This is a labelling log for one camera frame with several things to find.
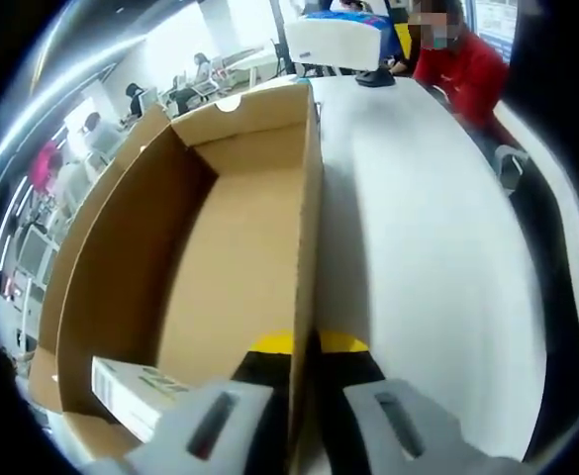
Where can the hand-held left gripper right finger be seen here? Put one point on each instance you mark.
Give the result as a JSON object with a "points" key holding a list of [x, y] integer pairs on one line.
{"points": [[398, 430]]}

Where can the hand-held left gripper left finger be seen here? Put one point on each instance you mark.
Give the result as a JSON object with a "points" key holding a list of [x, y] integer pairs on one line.
{"points": [[210, 430]]}

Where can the white product carton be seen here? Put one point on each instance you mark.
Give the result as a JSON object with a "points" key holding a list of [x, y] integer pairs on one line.
{"points": [[125, 391]]}

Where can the brown cardboard shoe box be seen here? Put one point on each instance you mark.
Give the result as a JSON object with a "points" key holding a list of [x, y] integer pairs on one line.
{"points": [[239, 237]]}

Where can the blue soft pad pack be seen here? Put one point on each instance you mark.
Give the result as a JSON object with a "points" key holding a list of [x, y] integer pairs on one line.
{"points": [[333, 44]]}

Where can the red hanging fabric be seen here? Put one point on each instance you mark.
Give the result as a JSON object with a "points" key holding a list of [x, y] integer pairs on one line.
{"points": [[44, 163]]}

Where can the black round object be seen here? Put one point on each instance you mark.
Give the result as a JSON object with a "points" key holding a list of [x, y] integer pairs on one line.
{"points": [[375, 79]]}

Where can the ceiling light strips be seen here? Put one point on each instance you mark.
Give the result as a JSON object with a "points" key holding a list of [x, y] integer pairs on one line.
{"points": [[71, 74]]}

